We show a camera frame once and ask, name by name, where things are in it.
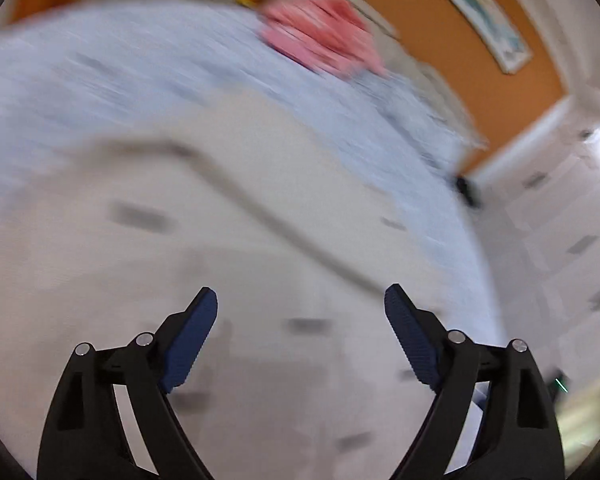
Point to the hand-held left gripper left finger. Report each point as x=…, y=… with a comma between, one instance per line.
x=192, y=334

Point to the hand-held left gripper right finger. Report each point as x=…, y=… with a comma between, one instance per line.
x=414, y=336

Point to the white small garment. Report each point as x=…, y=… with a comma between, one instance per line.
x=240, y=280

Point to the white wardrobe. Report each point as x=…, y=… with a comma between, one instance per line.
x=555, y=240

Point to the light patterned pillow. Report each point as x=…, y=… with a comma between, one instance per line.
x=420, y=95

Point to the light blue bed sheet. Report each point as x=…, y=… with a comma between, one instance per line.
x=190, y=80

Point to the pink folded cloth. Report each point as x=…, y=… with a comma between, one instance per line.
x=321, y=30

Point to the framed wall picture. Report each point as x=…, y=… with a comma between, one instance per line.
x=472, y=7

